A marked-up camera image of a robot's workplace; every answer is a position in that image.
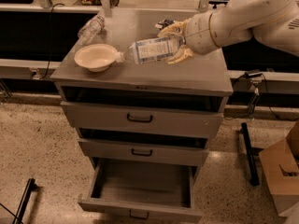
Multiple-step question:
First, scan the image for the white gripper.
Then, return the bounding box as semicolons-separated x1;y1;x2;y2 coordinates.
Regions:
157;12;219;64

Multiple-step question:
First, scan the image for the blue label plastic bottle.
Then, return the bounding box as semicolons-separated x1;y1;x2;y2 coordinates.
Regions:
115;35;184;64

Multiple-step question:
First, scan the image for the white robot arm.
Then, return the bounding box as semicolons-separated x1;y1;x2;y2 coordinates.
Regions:
158;0;299;63

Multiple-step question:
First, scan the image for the grey top drawer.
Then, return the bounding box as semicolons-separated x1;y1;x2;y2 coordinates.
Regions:
62;86;222;139

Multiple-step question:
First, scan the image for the grey drawer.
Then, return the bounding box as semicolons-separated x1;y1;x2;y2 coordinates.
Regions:
62;86;222;139
78;128;208;166
78;159;203;224

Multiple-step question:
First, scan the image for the clear crumpled plastic bottle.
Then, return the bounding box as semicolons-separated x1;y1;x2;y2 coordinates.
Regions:
78;15;105;45

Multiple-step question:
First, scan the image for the grey drawer cabinet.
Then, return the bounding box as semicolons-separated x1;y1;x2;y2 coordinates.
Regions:
50;8;234;224

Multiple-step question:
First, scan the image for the grey middle drawer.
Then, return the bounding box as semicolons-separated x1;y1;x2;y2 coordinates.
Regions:
78;128;208;166

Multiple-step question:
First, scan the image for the grey bottom drawer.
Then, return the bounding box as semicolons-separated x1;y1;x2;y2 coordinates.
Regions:
78;159;203;224

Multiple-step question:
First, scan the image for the blue chip bag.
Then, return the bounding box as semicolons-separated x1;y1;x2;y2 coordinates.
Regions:
155;19;174;31

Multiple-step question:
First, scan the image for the black power adapter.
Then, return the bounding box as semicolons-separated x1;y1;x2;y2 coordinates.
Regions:
244;69;262;78

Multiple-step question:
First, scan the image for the white bowl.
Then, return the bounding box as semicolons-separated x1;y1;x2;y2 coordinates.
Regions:
74;44;118;72

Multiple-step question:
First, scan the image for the cardboard box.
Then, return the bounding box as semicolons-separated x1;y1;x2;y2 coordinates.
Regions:
259;122;299;217

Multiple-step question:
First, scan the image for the black floor bar left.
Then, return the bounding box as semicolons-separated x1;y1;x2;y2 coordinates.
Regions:
12;178;37;224

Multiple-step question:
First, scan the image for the black hanging cable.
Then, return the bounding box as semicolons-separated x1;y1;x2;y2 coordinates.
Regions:
40;2;66;80

